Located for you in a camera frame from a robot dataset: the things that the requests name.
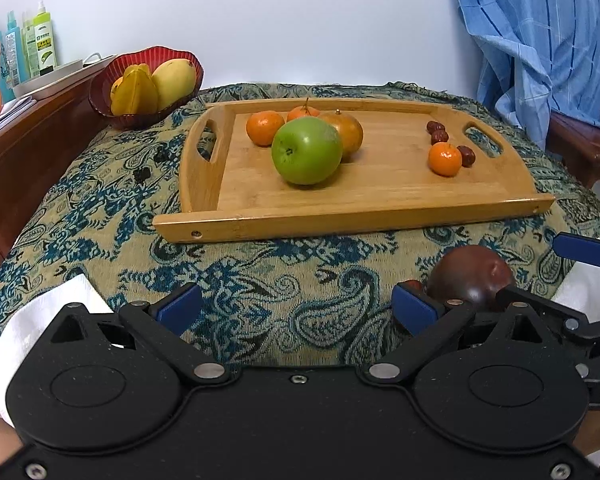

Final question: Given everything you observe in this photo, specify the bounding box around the stack of papers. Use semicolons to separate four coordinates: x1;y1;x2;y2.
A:
0;97;38;137

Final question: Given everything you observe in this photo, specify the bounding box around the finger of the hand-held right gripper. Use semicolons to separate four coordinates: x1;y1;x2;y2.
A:
495;286;600;342
552;232;600;269

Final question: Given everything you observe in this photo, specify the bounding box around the paisley patterned blanket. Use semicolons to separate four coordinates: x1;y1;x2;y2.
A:
0;82;600;406

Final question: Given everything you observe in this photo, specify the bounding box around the yellow mango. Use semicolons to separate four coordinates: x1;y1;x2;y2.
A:
151;58;197;111

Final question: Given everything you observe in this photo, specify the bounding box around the dark purple plum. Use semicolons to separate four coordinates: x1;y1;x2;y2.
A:
425;245;516;313

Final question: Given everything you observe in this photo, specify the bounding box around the slim pale spray bottle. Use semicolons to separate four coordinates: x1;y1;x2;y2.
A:
21;10;38;82

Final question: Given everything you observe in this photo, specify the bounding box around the white plastic tray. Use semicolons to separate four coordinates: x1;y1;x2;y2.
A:
12;52;116;102

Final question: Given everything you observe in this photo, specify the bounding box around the tangerine with stem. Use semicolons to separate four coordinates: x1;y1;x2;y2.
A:
286;97;322;122

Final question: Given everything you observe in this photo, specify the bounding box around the wooden chair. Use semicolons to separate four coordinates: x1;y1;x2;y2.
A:
545;110;600;191

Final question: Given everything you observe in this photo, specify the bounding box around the large orange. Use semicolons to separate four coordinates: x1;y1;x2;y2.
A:
318;109;364;160

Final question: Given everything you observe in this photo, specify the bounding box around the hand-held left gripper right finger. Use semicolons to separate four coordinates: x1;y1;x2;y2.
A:
361;281;548;386

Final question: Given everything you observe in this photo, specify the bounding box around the green spray bottle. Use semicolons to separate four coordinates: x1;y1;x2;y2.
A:
32;1;59;79

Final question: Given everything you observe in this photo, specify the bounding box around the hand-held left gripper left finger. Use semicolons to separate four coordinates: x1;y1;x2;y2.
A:
51;282;230;387

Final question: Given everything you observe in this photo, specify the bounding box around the red fruit bowl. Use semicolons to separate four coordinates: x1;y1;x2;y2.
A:
88;46;204;129

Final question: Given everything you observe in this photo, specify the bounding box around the small tangerine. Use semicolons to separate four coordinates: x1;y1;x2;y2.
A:
427;142;464;177
245;110;286;147

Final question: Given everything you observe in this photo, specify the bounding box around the green apple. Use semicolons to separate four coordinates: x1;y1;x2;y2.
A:
271;117;344;186

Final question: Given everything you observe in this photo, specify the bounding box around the white towel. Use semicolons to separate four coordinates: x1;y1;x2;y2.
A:
0;232;600;423

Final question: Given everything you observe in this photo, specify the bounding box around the wooden serving tray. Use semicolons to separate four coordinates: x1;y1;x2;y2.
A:
152;99;557;244

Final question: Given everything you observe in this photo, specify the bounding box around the blue checked cloth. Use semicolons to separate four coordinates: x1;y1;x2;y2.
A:
447;0;600;151

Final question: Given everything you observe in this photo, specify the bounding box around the yellow starfruit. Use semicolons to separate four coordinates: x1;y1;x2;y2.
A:
111;63;159;116

